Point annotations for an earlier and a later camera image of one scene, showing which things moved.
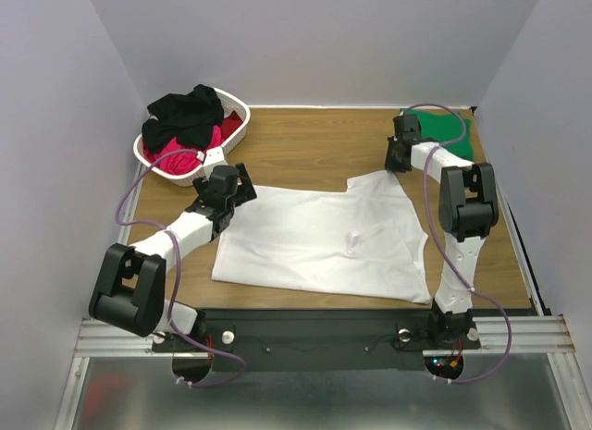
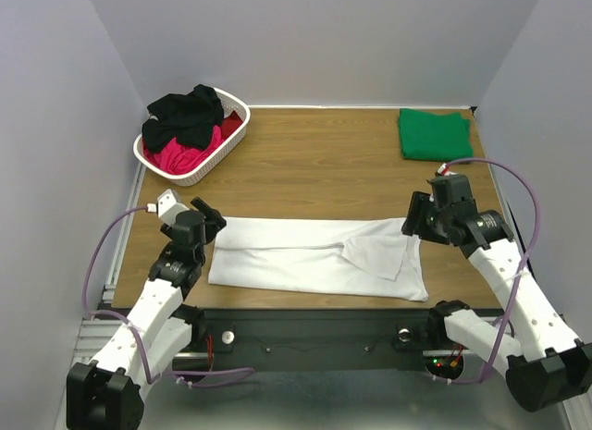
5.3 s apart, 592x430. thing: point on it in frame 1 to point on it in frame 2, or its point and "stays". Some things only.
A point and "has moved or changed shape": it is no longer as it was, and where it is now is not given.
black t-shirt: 191,117 stays
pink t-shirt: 182,163 stays
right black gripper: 395,157 to 414,215
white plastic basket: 215,158 stays
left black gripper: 244,191 to 213,215
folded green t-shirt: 443,127 stays
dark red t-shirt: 230,125 stays
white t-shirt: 364,241 has moved or changed shape
